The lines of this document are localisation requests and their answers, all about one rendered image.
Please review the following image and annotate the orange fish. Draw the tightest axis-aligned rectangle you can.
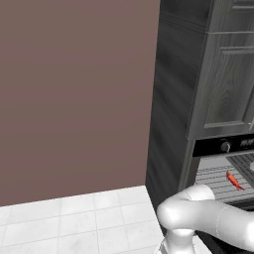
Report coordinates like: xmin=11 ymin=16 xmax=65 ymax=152
xmin=225 ymin=171 xmax=245 ymax=191

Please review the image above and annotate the black built-in oven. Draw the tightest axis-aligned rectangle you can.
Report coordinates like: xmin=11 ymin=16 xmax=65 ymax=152
xmin=190 ymin=133 xmax=254 ymax=211

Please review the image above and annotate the grey wooden cupboard door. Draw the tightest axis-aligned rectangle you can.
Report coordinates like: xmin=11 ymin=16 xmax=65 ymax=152
xmin=187 ymin=31 xmax=254 ymax=140

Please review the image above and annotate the grey tall cabinet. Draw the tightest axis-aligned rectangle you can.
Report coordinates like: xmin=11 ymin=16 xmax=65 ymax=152
xmin=145 ymin=0 xmax=254 ymax=232

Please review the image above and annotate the grey oven knob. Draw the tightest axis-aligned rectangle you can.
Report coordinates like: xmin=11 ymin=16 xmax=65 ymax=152
xmin=220 ymin=141 xmax=232 ymax=153

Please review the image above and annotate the small grey cupboard door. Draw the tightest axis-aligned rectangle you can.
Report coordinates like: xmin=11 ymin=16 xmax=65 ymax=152
xmin=206 ymin=0 xmax=254 ymax=34

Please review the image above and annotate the metal oven rack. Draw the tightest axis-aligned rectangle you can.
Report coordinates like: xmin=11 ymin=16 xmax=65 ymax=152
xmin=194 ymin=163 xmax=254 ymax=203

